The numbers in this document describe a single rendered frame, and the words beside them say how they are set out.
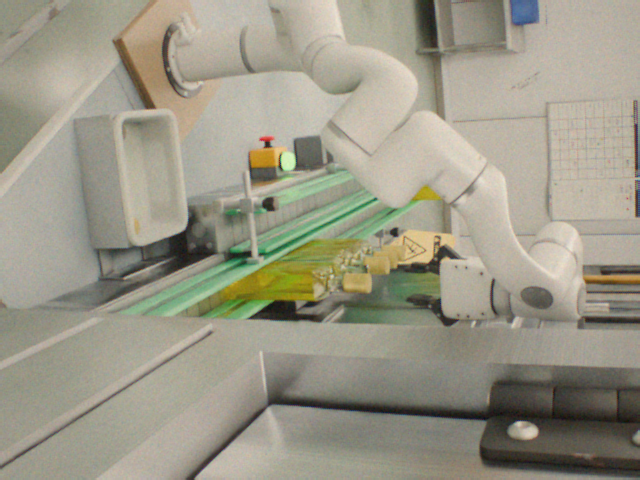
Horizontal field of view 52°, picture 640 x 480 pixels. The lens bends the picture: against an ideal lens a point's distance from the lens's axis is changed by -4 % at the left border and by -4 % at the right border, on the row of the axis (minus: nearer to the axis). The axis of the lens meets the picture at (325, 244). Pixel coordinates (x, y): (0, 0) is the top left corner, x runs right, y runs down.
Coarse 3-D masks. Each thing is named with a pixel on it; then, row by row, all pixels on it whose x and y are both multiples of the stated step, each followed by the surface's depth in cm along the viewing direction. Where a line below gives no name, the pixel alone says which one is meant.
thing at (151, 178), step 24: (120, 120) 108; (144, 120) 122; (168, 120) 122; (120, 144) 108; (144, 144) 124; (168, 144) 123; (120, 168) 108; (144, 168) 125; (168, 168) 124; (144, 192) 125; (168, 192) 125; (144, 216) 125; (168, 216) 126; (144, 240) 114
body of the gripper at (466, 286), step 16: (464, 256) 114; (448, 272) 112; (464, 272) 110; (480, 272) 108; (448, 288) 113; (464, 288) 111; (480, 288) 109; (448, 304) 113; (464, 304) 111; (480, 304) 109
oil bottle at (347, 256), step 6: (288, 252) 139; (294, 252) 139; (300, 252) 138; (306, 252) 138; (312, 252) 137; (318, 252) 137; (324, 252) 136; (330, 252) 136; (336, 252) 135; (342, 252) 135; (348, 252) 135; (342, 258) 133; (348, 258) 133; (354, 258) 136; (348, 264) 133
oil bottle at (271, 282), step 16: (256, 272) 127; (272, 272) 126; (288, 272) 124; (304, 272) 123; (320, 272) 123; (224, 288) 130; (240, 288) 129; (256, 288) 127; (272, 288) 126; (288, 288) 125; (304, 288) 124; (320, 288) 123
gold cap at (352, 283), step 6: (348, 276) 122; (354, 276) 122; (360, 276) 121; (366, 276) 121; (342, 282) 122; (348, 282) 121; (354, 282) 121; (360, 282) 121; (366, 282) 120; (348, 288) 122; (354, 288) 121; (360, 288) 121; (366, 288) 121
